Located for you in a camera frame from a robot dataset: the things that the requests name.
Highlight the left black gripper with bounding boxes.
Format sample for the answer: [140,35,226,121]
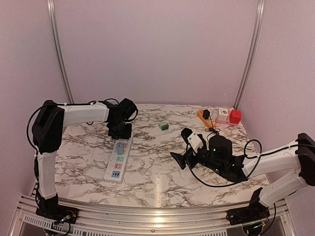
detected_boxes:
[108,119,131,139]

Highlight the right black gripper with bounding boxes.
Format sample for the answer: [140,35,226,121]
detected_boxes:
[171,140,223,174]

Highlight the light blue plug adapter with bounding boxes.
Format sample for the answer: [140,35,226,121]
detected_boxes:
[116,143,124,155]

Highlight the orange power strip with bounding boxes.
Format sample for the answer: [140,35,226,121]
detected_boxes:
[197,109,217,129]

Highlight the green plug adapter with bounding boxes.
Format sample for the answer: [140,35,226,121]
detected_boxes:
[158,121,169,131]

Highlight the black adapter with cable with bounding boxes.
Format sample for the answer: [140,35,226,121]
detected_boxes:
[201,109,220,135]

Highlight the white pastel power strip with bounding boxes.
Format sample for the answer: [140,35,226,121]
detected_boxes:
[104,132,133,185]

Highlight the pink triangular power strip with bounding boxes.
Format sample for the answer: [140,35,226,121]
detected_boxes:
[215,118,241,126]

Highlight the white travel adapter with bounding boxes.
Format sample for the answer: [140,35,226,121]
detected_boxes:
[216,108,229,123]

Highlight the red cube socket adapter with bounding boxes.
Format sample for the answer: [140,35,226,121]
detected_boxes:
[229,110,242,125]

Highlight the white power cord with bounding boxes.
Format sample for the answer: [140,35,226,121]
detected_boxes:
[231,139,256,151]

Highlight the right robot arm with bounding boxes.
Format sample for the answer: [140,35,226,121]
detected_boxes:
[170,129,315,220]

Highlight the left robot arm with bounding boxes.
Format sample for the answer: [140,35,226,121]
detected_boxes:
[26,98,138,219]

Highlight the left aluminium frame post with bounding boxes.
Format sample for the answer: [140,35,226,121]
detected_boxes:
[47,0,74,103]

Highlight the aluminium frame post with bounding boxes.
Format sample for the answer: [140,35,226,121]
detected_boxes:
[233,0,266,110]
[47,0,74,103]

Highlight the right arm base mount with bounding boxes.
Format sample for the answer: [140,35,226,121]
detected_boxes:
[226,187,270,225]

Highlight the front aluminium rail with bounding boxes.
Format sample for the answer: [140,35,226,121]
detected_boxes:
[7,195,297,236]

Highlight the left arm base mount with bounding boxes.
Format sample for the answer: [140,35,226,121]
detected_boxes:
[35,192,79,224]

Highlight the right aluminium frame post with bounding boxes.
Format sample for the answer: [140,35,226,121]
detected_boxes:
[233,0,266,110]

